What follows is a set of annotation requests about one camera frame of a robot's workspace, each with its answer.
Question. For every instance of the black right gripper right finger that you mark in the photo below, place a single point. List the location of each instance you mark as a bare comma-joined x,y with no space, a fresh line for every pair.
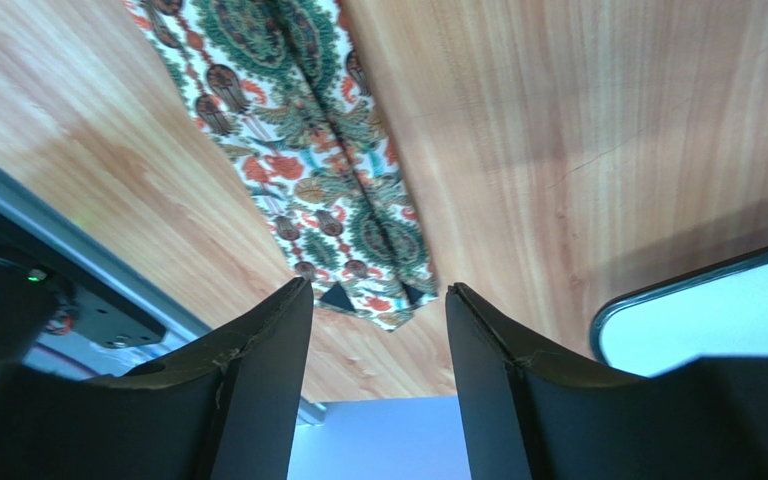
533,409

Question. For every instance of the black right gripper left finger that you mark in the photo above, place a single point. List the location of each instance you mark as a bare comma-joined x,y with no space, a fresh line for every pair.
221,407

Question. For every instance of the patterned paisley necktie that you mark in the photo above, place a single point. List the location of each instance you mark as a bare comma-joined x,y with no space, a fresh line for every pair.
279,87

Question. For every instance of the white dry-erase board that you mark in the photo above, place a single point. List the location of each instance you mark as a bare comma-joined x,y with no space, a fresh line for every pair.
716,311

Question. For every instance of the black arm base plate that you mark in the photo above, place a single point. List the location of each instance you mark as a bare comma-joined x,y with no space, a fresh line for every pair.
44,293

